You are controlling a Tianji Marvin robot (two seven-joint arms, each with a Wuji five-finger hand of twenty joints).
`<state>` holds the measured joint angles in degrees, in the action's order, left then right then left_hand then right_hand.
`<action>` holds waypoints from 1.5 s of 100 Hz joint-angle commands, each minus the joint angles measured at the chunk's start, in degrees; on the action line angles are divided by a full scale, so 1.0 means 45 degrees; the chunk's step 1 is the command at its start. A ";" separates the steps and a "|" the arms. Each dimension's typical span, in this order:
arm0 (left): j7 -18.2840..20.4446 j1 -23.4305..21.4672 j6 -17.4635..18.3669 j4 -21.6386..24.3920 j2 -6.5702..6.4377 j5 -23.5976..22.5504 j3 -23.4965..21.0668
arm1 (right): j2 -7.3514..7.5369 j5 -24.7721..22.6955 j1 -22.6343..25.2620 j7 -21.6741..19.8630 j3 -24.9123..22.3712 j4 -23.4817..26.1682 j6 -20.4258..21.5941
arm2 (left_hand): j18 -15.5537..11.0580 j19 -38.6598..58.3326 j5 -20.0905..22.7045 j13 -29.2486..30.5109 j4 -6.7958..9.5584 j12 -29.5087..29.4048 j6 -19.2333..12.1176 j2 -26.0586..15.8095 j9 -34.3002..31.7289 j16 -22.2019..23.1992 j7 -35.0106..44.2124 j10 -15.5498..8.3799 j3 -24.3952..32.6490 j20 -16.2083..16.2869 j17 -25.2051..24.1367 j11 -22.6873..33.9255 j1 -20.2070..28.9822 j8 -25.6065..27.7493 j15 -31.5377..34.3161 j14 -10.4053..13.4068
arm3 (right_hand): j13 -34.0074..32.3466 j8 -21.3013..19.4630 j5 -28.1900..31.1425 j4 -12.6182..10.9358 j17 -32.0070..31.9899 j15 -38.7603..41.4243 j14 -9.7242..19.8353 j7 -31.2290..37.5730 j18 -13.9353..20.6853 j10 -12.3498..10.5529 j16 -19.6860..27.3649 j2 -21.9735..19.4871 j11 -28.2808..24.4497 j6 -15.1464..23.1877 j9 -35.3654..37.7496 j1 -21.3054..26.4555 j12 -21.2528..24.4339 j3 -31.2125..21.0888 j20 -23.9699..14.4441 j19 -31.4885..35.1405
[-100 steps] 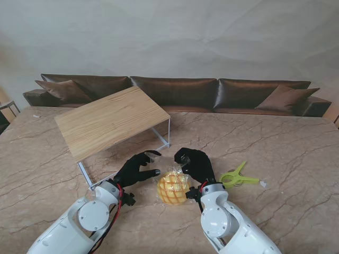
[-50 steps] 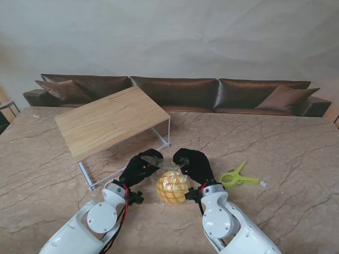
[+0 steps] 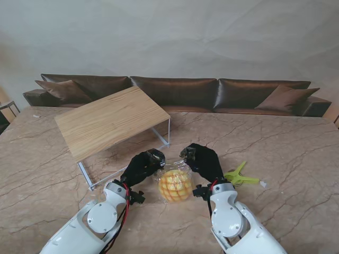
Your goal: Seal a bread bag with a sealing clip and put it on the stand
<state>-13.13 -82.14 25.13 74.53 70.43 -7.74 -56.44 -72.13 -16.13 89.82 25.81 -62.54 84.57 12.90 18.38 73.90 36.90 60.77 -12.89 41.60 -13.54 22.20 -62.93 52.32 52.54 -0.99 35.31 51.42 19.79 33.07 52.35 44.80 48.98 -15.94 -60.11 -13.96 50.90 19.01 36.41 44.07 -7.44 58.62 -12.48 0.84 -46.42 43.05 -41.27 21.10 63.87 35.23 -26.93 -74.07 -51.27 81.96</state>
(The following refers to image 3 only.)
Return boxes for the brown leather sofa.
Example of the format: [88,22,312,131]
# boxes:
[23,74,332,117]

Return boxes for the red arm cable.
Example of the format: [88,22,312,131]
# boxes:
[102,182,131,254]
[208,179,220,220]

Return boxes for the red left arm cable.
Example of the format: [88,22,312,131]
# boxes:
[102,182,131,254]

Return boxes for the yellow melon pan bread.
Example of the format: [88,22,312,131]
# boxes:
[158,170,193,204]

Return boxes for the wooden shelf riser white legs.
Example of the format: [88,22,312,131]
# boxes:
[54,85,171,191]

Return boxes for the brown sofa cushion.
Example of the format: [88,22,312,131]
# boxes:
[35,79,92,103]
[255,85,320,111]

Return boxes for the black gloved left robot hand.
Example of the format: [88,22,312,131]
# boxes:
[120,148,167,189]

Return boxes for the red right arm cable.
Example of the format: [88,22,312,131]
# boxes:
[208,179,220,220]

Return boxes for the black frame side table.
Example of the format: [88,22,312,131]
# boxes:
[0,101,21,135]

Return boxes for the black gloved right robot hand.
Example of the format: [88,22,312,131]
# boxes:
[179,143,225,185]

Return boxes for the green plastic sealing clip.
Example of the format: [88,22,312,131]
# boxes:
[224,161,260,186]

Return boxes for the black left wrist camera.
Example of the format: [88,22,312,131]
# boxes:
[129,189,146,206]

